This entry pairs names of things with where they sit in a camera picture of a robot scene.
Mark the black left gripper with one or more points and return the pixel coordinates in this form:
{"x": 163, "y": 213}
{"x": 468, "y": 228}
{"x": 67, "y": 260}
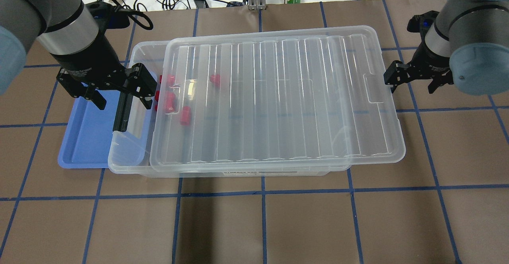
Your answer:
{"x": 88, "y": 64}

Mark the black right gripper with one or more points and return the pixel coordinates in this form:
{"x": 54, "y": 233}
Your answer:
{"x": 430, "y": 63}

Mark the clear plastic box lid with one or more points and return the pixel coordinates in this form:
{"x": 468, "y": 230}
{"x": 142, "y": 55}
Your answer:
{"x": 326, "y": 101}

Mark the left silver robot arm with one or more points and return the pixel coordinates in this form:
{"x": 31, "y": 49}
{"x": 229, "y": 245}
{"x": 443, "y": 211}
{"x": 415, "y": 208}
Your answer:
{"x": 71, "y": 34}

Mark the clear plastic storage box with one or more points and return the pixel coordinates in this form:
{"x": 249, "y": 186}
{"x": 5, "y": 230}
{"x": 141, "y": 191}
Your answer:
{"x": 195, "y": 126}

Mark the blue plastic tray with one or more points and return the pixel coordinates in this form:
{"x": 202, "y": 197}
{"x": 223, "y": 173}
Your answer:
{"x": 89, "y": 141}

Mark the black box latch handle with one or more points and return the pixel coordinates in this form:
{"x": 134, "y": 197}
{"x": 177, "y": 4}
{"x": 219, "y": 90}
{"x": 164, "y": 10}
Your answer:
{"x": 122, "y": 116}

